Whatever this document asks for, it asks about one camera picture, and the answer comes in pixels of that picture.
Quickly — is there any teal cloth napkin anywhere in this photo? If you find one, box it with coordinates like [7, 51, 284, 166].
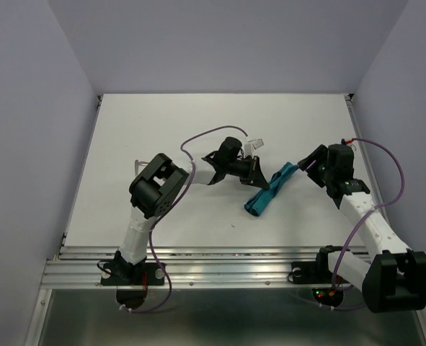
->
[244, 162, 299, 217]

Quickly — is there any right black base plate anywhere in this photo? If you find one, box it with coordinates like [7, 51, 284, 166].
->
[287, 259, 360, 285]

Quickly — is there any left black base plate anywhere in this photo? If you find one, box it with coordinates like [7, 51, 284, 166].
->
[97, 261, 165, 286]

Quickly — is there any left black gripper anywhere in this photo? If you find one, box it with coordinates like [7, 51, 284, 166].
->
[225, 155, 268, 189]

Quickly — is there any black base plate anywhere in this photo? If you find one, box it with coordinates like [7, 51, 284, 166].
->
[287, 259, 360, 285]
[97, 261, 165, 286]

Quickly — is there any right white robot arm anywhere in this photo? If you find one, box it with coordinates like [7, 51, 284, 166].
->
[288, 141, 426, 313]

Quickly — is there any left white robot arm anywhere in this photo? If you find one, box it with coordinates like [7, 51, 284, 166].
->
[102, 136, 270, 285]

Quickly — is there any silver fork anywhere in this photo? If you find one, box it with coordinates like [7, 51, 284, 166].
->
[135, 160, 148, 167]

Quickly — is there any aluminium front rail frame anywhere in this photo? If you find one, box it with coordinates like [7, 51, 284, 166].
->
[25, 94, 426, 346]

